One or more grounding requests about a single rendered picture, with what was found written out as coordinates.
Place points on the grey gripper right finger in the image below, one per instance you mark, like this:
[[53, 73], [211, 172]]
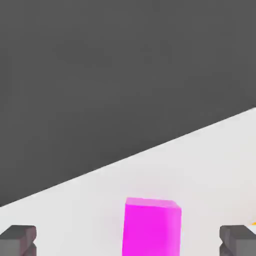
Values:
[[238, 243]]

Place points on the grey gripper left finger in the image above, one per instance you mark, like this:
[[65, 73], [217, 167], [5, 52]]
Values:
[[18, 243]]

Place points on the small orange cube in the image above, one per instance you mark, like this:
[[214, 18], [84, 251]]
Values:
[[254, 223]]

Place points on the small magenta cube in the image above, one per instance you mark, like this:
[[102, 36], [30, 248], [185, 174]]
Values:
[[152, 230]]

